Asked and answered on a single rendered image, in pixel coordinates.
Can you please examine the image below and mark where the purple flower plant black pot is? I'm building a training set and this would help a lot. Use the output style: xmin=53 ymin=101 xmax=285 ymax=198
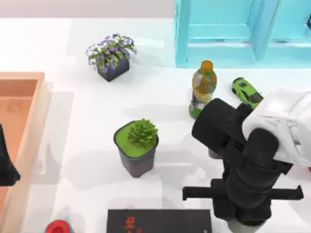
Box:
xmin=85 ymin=33 xmax=138 ymax=83

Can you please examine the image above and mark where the light blue rack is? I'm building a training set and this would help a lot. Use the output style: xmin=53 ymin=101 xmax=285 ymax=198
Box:
xmin=174 ymin=0 xmax=311 ymax=69

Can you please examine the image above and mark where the salmon-coloured shallow box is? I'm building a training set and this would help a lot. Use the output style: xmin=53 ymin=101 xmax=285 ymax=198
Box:
xmin=0 ymin=72 xmax=52 ymax=233

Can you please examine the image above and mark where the red and blue round thing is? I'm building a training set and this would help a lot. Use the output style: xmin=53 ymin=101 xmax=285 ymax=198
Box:
xmin=45 ymin=219 xmax=73 ymax=233

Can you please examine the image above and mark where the black book red print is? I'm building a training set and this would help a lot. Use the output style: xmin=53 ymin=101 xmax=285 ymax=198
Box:
xmin=106 ymin=209 xmax=213 ymax=233

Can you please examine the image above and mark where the green succulent grey pot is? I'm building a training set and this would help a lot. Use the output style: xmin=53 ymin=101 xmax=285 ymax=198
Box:
xmin=113 ymin=118 xmax=160 ymax=179

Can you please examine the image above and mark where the green bottle orange cap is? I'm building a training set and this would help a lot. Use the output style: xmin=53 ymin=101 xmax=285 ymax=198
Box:
xmin=189 ymin=60 xmax=218 ymax=119

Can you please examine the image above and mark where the green toy car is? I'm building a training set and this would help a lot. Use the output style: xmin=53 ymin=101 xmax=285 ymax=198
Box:
xmin=231 ymin=77 xmax=264 ymax=107

